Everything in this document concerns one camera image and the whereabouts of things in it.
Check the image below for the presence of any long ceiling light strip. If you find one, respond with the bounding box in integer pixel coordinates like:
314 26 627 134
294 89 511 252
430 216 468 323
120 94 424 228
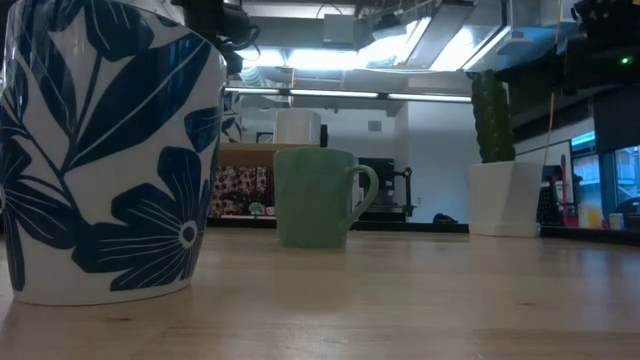
224 86 473 104

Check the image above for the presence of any green ceramic mug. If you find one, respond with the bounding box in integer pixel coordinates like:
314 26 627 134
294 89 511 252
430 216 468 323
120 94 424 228
272 147 380 250

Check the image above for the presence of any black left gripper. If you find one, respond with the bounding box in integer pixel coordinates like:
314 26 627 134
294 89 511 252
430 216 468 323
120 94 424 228
172 0 261 76

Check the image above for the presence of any pale grey ceramic mug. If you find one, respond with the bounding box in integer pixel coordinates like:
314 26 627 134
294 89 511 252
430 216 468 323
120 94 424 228
273 109 322 146

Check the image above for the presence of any white planter pot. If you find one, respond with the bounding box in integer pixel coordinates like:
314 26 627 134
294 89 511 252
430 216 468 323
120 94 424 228
467 159 545 238

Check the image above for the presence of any yellow container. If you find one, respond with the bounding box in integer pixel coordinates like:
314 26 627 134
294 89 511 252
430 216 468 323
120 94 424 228
582 206 604 230

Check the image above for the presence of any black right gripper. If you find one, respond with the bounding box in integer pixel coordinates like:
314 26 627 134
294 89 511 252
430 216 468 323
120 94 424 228
499 34 640 97

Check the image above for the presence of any red stand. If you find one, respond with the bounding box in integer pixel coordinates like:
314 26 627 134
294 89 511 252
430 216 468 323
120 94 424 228
553 153 581 227

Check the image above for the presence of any green cactus plant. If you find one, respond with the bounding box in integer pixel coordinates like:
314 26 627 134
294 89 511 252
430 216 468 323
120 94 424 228
470 68 517 164

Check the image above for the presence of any white mug blue floral print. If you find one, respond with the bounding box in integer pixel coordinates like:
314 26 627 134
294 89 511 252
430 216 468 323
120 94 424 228
0 0 227 307

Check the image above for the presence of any black coffee machine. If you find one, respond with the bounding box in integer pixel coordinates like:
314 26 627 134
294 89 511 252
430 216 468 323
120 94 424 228
355 157 416 223

